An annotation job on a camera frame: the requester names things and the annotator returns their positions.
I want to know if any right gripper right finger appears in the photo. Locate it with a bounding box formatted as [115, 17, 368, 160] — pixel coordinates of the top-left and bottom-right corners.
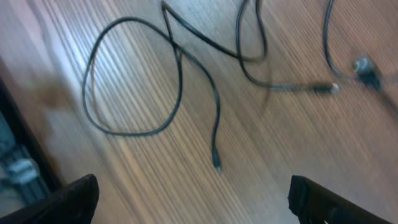
[288, 175, 388, 224]

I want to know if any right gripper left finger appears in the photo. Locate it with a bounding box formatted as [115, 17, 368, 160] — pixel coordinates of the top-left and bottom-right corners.
[1, 174, 100, 224]

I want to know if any black micro USB cable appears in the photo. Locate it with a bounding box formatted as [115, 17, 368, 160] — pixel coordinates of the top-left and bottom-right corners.
[81, 0, 268, 175]

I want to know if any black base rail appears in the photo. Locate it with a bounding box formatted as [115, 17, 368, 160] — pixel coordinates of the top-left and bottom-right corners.
[1, 82, 62, 217]

